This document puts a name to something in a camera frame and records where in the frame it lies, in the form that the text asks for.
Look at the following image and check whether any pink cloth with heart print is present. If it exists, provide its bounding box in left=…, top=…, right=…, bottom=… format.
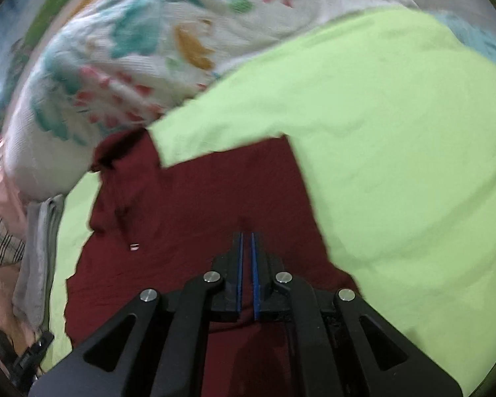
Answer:
left=0, top=149, right=40, bottom=340

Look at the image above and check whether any white floral pillow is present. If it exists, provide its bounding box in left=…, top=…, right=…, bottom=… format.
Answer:
left=4, top=0, right=418, bottom=200

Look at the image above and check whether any light green bedsheet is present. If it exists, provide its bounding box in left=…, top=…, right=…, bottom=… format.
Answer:
left=39, top=6, right=496, bottom=397

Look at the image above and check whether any grey folded cloth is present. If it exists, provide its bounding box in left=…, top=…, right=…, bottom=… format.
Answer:
left=12, top=194, right=67, bottom=332

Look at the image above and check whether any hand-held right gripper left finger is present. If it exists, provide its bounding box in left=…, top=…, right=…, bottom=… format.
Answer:
left=28, top=232, right=244, bottom=397

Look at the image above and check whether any dark red knit garment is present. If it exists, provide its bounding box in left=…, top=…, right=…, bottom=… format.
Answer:
left=64, top=127, right=361, bottom=397

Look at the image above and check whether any light blue cloth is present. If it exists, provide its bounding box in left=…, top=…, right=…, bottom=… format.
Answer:
left=432, top=12, right=496, bottom=73

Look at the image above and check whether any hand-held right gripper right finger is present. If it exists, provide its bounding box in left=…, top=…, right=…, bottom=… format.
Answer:
left=251, top=232, right=464, bottom=397

